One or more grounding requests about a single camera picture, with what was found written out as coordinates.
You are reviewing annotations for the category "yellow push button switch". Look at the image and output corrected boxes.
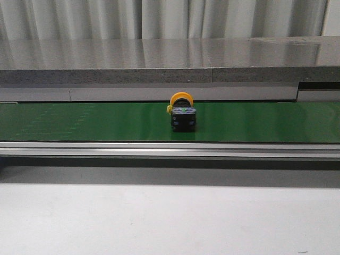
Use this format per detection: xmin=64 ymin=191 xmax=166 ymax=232
xmin=166 ymin=92 xmax=197 ymax=132

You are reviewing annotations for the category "green conveyor belt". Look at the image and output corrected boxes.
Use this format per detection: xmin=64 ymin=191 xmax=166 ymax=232
xmin=1 ymin=102 xmax=339 ymax=143

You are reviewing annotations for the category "grey panel under counter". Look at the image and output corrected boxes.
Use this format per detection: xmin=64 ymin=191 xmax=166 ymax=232
xmin=1 ymin=82 xmax=339 ymax=102

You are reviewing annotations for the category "grey stone counter slab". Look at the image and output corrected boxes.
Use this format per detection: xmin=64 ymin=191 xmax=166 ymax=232
xmin=1 ymin=36 xmax=339 ymax=84

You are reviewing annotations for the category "white pleated curtain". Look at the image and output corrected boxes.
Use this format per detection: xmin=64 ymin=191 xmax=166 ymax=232
xmin=1 ymin=1 xmax=339 ymax=40

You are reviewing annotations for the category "aluminium conveyor frame rail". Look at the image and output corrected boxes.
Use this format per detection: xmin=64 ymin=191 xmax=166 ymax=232
xmin=1 ymin=142 xmax=339 ymax=160

